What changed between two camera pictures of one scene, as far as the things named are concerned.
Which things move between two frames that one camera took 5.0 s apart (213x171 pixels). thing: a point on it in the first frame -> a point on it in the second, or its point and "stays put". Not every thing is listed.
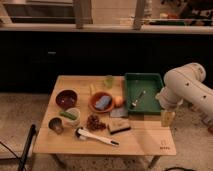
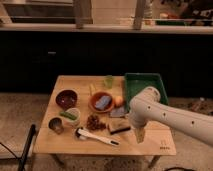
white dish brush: (85, 134) stays put
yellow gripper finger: (167, 118) -> (140, 134)
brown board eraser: (118, 125) stays put
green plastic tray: (140, 90) stays put
